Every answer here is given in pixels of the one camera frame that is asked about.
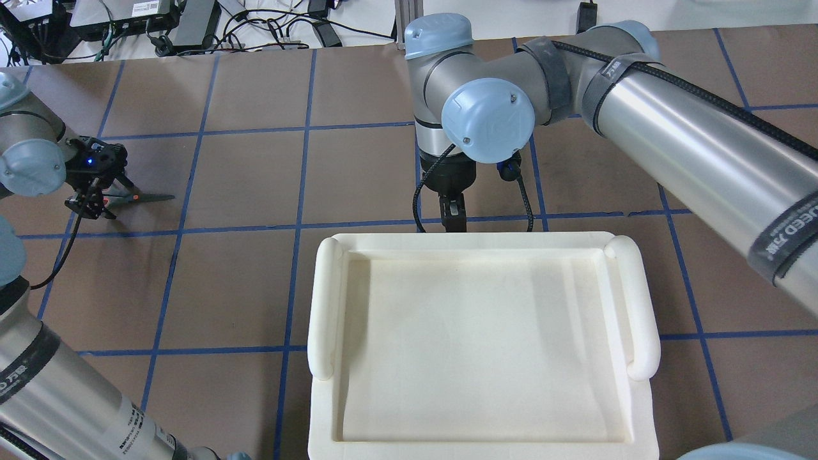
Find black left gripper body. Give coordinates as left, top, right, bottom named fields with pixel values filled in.
left=64, top=142, right=135, bottom=220

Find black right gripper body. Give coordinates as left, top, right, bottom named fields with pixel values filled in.
left=419, top=149, right=477, bottom=197

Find orange grey handled scissors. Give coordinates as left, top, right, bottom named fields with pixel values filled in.
left=103, top=193, right=176, bottom=206

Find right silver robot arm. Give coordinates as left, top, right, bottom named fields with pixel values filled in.
left=403, top=13, right=817, bottom=311

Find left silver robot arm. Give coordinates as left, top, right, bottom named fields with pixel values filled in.
left=1, top=73, right=217, bottom=459

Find white foam box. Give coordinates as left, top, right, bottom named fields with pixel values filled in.
left=307, top=232, right=661, bottom=459

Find black power adapter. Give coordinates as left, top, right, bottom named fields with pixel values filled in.
left=171, top=1, right=221, bottom=53

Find small black adapter on table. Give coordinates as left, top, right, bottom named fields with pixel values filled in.
left=576, top=1, right=598, bottom=34

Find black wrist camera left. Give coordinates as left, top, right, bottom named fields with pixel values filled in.
left=65, top=136, right=128, bottom=188

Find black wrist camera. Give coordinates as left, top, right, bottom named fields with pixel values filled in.
left=65, top=136, right=128, bottom=188
left=496, top=150, right=522, bottom=181

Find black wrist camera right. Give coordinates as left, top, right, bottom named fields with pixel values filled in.
left=496, top=150, right=522, bottom=181

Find aluminium frame post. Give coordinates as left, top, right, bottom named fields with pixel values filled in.
left=394, top=0, right=424, bottom=43

